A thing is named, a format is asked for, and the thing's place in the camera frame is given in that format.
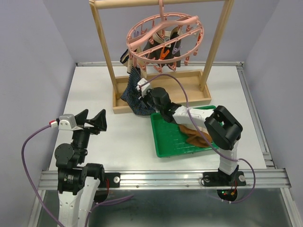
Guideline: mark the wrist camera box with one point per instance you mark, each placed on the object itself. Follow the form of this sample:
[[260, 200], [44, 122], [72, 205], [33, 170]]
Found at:
[[143, 86], [65, 122]]

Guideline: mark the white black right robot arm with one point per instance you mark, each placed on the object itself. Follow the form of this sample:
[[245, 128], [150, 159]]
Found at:
[[219, 124]]

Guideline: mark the wooden hanger rack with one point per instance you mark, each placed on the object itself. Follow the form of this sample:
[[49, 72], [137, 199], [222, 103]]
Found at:
[[194, 81]]

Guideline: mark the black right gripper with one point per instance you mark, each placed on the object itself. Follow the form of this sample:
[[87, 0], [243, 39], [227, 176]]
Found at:
[[144, 99]]

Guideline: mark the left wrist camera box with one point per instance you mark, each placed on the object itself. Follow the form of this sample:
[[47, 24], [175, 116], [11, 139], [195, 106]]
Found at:
[[65, 122]]

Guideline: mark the pink round clip hanger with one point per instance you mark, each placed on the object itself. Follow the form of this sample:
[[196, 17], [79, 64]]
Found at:
[[142, 32]]

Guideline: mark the cream navy-trim underwear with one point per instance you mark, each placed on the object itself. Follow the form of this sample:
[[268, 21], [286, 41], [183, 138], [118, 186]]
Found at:
[[127, 62]]

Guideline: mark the blue striped underwear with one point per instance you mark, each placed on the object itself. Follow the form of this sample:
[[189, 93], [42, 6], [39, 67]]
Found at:
[[131, 94]]

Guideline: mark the green plastic tray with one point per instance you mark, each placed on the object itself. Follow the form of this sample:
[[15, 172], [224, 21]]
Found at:
[[169, 140]]

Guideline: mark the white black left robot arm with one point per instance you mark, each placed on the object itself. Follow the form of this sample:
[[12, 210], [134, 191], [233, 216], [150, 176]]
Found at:
[[77, 181]]

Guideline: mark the aluminium mounting rail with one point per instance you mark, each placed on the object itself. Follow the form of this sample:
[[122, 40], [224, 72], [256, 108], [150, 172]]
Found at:
[[190, 180]]

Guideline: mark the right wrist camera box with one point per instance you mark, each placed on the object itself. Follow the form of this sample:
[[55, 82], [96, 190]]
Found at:
[[143, 86]]

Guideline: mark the brown underwear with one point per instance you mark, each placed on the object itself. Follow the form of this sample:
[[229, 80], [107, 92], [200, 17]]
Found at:
[[194, 137]]

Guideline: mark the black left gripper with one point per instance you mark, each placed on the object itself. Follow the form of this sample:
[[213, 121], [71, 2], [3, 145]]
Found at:
[[100, 122]]

